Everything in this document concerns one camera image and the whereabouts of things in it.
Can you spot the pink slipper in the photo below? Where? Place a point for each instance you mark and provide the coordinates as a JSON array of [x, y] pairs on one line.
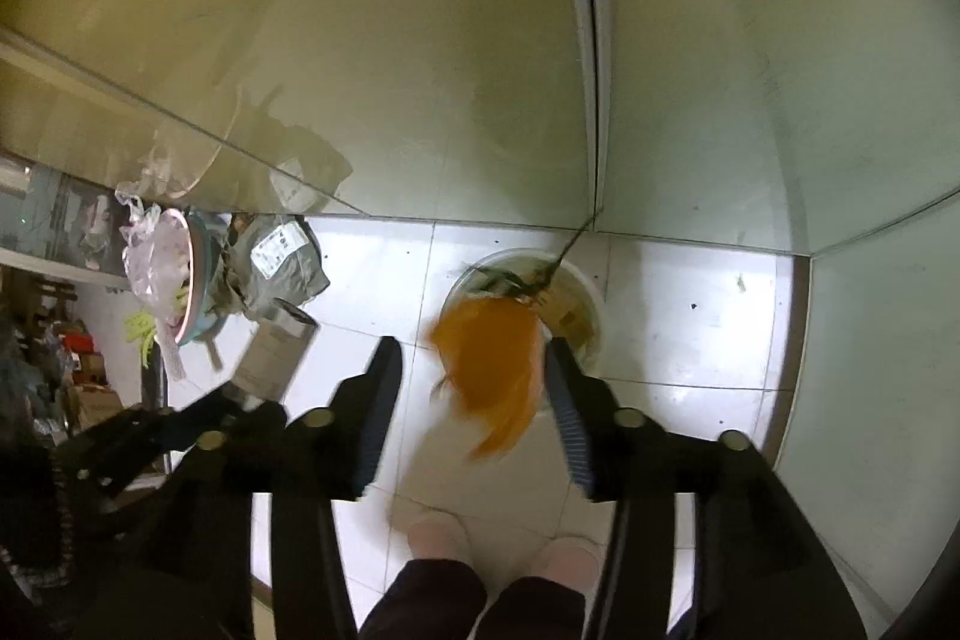
[[566, 561], [439, 533]]

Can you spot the cardboard box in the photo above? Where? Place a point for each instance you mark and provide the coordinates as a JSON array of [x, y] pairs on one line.
[[94, 404]]

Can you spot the person's left leg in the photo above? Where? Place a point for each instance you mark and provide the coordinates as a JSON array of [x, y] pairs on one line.
[[424, 599]]

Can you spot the person's right leg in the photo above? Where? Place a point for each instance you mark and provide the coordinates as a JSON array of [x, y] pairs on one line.
[[532, 610]]

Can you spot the green plastic scrap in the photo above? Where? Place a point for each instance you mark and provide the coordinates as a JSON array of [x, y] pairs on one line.
[[142, 336]]

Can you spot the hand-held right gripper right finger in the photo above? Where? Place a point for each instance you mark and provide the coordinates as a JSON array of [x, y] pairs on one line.
[[570, 415]]

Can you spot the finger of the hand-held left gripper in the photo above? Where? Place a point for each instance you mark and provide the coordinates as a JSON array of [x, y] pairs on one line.
[[229, 411]]

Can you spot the dark thin stick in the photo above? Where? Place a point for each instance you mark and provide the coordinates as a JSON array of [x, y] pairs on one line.
[[566, 254]]

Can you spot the pink and teal trash bin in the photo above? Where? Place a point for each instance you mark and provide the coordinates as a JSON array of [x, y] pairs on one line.
[[199, 287]]

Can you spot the grey tin can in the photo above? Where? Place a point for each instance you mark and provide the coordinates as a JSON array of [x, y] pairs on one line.
[[274, 351]]

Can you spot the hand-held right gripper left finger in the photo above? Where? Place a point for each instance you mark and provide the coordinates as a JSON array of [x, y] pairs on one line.
[[379, 415]]

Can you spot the grey parcel bag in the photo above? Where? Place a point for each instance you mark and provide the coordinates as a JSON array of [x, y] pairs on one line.
[[281, 265]]

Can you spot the dark shelf unit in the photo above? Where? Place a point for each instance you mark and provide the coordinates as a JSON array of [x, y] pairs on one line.
[[52, 235]]

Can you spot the person's leg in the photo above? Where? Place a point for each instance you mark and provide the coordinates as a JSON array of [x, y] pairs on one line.
[[532, 610], [424, 599]]

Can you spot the brown crumpled bag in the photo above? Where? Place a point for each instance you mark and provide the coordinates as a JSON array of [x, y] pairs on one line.
[[236, 265]]

